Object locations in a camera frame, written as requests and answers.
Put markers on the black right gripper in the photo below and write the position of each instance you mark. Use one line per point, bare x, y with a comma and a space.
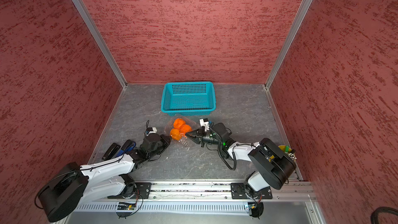
197, 140

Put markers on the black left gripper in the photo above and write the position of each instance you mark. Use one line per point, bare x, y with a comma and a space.
164, 139

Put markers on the orange fruit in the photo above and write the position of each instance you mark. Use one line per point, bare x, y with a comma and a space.
178, 123
184, 129
175, 134

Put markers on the clear plastic clamshell container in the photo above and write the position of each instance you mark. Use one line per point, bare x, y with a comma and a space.
185, 142

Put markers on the orange fruit front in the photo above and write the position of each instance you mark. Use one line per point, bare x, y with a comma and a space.
175, 134

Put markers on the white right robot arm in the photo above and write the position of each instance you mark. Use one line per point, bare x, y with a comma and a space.
273, 165

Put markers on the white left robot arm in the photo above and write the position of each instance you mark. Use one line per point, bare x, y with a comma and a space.
76, 185

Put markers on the blue stapler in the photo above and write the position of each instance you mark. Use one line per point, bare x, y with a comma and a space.
127, 146

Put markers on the teal plastic basket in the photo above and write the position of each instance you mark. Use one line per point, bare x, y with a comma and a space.
188, 98

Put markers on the black stapler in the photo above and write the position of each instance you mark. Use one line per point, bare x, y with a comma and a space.
111, 151

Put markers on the left circuit board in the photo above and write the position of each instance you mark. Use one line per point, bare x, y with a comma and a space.
123, 206

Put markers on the circuit board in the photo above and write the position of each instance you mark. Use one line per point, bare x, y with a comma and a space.
251, 207
123, 206

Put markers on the yellow cup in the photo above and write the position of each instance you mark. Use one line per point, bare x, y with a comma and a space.
285, 148

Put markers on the right circuit board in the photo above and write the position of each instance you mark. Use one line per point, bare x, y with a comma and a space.
251, 207

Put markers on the bundle of pens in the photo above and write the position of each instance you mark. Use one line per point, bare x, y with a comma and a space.
291, 154

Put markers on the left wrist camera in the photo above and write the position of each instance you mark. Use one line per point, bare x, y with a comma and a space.
150, 130

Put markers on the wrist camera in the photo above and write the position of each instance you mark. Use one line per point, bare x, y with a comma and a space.
205, 124
150, 130

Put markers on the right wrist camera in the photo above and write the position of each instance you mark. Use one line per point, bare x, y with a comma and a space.
205, 124

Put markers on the aluminium mounting rail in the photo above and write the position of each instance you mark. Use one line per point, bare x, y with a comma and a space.
222, 190

